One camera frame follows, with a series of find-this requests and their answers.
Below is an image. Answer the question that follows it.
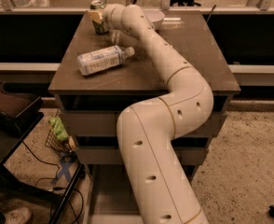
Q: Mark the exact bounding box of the white plastic bottle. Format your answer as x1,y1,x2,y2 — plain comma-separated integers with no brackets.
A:
76,45,135,76

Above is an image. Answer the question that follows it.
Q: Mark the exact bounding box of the green soda can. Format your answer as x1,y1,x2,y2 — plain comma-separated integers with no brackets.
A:
89,0,109,35

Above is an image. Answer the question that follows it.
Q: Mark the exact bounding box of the black cable on floor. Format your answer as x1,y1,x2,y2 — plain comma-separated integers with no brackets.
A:
14,121,85,224

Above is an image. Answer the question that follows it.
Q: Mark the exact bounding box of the wire basket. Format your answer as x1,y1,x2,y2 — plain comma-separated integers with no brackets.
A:
45,112,75,157

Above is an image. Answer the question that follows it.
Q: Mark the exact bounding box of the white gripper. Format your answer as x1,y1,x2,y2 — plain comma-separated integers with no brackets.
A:
88,4,125,31

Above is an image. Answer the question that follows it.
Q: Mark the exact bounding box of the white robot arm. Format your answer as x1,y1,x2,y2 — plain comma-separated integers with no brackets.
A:
89,4,213,224

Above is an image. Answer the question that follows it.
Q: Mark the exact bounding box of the white ceramic bowl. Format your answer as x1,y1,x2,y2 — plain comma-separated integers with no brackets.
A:
144,9,165,31

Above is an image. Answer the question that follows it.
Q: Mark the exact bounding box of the black side table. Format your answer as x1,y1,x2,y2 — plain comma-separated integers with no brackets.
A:
0,83,84,224

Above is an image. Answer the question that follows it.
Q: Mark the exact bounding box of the green bag in basket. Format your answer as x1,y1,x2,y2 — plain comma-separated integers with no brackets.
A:
48,117,69,141

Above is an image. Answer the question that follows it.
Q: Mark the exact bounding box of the open bottom drawer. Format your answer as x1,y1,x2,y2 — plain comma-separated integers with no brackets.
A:
82,164,198,224

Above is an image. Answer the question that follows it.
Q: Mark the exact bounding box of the top drawer with handle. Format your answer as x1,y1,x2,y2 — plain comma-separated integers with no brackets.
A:
60,111,227,137

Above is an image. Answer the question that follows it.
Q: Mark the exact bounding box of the white shoe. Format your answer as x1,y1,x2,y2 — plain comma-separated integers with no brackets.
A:
5,207,32,224

